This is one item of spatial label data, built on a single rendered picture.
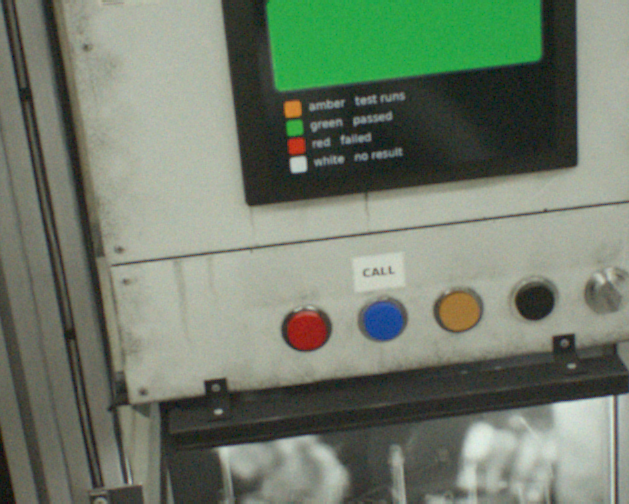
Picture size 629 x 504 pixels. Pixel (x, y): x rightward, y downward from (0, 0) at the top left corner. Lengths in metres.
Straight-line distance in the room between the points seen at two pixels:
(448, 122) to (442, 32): 0.07
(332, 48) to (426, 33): 0.07
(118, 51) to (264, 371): 0.28
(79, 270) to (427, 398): 0.28
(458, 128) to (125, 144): 0.24
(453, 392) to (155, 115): 0.31
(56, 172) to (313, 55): 0.21
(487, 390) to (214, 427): 0.21
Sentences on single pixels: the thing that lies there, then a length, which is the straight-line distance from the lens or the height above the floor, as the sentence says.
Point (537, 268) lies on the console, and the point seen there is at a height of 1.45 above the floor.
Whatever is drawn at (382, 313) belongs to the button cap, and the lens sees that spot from 1.05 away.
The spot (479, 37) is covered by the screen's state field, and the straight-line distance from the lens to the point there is 0.98.
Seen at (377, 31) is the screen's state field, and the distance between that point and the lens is 0.96.
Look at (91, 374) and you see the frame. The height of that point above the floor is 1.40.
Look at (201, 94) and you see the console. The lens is 0.99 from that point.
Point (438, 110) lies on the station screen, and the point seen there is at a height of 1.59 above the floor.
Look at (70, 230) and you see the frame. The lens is 1.03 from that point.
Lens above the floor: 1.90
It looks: 24 degrees down
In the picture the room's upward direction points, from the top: 6 degrees counter-clockwise
